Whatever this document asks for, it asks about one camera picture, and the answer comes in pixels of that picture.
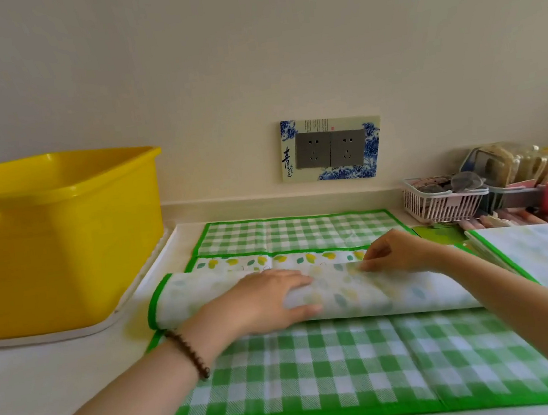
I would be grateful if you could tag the row of clear lidded containers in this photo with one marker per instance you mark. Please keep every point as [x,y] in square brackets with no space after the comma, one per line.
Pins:
[522,162]

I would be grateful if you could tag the person's right hand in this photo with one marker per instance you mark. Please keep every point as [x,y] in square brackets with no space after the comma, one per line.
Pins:
[404,253]

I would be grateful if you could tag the blue floral socket surround plate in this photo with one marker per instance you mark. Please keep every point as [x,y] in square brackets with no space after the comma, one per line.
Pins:
[334,174]

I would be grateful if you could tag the green white checked cloth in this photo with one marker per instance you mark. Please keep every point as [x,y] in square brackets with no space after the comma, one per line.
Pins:
[353,369]

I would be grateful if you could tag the white plastic slotted basket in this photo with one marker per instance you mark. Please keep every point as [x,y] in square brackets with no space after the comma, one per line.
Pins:
[441,207]

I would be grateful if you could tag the person's left thumb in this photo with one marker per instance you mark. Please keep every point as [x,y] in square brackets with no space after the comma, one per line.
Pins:
[302,317]

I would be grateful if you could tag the white plastic tray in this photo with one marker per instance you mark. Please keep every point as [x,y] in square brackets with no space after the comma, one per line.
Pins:
[130,292]

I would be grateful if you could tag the yellow plastic tub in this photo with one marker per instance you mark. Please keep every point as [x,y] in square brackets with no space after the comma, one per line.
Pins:
[60,251]

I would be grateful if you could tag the leaf print cloth green border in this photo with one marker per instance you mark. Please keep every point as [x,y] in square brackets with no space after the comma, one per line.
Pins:
[364,296]

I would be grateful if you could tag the person's right thumb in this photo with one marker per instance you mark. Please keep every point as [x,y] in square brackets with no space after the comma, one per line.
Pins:
[380,265]

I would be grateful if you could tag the green folded cloth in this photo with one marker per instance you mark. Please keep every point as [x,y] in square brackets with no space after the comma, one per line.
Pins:
[439,233]

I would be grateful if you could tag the person's right forearm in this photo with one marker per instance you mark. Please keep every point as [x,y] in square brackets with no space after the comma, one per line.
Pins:
[537,322]

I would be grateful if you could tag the person's left hand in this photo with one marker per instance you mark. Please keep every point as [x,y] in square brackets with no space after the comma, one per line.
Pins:
[246,307]

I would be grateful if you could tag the bundle of pink cloths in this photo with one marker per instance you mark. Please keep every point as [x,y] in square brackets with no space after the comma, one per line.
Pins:
[502,220]

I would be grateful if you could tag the clear round lids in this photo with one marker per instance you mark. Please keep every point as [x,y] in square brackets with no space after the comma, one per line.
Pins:
[450,184]

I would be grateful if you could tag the grey plastic basket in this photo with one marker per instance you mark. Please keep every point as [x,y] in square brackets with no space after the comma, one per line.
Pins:
[517,197]

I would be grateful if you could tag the grey wall socket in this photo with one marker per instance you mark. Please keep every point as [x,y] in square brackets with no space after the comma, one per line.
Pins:
[313,150]
[347,148]

